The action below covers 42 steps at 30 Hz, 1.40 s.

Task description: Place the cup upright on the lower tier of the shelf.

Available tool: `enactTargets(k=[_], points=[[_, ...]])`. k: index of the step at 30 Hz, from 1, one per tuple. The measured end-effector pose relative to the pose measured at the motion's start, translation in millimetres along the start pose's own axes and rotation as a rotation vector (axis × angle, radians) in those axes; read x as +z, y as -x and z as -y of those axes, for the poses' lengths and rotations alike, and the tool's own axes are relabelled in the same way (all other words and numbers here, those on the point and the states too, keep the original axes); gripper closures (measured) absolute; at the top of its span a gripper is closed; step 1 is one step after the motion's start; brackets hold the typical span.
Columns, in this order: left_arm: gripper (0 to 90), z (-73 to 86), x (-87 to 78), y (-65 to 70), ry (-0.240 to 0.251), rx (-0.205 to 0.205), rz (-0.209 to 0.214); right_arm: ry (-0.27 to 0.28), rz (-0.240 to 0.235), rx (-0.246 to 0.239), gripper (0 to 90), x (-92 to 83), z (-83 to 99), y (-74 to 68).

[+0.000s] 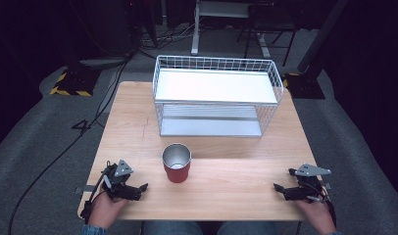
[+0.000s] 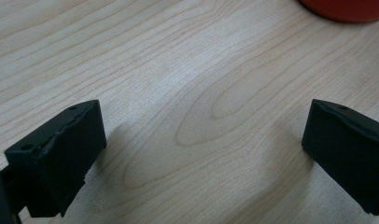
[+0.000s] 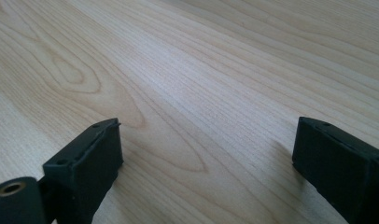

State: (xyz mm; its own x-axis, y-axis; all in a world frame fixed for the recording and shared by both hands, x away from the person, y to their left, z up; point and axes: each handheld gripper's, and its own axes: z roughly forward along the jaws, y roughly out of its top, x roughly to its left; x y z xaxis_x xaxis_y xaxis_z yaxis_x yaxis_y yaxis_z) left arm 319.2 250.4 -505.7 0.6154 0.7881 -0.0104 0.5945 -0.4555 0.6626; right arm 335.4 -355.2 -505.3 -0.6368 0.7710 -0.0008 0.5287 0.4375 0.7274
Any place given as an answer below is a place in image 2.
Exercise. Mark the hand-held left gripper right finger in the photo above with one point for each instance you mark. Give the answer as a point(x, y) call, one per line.
point(349, 149)

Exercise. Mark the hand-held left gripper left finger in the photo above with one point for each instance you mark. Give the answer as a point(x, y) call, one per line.
point(63, 149)

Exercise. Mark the red round container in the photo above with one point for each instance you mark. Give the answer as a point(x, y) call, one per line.
point(346, 9)

